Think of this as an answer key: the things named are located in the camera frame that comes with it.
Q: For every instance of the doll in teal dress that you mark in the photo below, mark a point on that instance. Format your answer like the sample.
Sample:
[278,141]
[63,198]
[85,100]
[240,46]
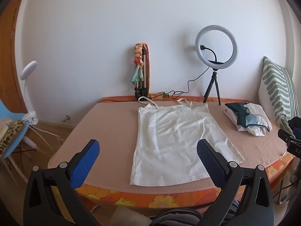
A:
[137,75]

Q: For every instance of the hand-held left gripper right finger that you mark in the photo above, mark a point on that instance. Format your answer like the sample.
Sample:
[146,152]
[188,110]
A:
[209,160]

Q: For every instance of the blue chair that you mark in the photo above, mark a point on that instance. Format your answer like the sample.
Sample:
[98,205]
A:
[17,141]

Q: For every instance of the small black tripod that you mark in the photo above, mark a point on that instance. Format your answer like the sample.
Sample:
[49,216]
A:
[214,75]

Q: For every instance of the folded silver tripod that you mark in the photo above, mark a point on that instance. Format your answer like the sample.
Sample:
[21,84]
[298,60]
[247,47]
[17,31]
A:
[146,75]

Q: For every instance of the folded teal garment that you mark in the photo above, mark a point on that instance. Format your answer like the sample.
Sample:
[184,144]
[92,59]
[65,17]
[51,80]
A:
[242,115]

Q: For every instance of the metal door stopper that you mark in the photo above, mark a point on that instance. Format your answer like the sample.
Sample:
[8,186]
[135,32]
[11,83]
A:
[67,118]

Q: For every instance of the leopard print cloth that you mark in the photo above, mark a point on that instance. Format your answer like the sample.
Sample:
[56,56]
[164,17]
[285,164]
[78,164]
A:
[9,136]

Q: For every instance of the person's leg in striped pants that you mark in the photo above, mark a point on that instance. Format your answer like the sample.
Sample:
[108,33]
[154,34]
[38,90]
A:
[174,219]

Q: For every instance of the folded clothes pile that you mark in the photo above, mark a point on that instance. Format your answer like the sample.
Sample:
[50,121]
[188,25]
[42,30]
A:
[255,109]

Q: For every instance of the green striped pillow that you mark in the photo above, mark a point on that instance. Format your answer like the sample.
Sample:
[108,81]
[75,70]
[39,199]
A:
[275,87]

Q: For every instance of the white tank top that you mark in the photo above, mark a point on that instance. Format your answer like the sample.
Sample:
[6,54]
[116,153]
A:
[176,141]

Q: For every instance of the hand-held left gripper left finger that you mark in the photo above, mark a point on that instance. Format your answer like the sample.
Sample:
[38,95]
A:
[85,162]

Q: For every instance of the wooden door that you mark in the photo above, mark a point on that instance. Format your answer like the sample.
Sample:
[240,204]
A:
[9,63]

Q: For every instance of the white clip lamp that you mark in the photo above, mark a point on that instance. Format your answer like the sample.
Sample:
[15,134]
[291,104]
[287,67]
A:
[28,68]

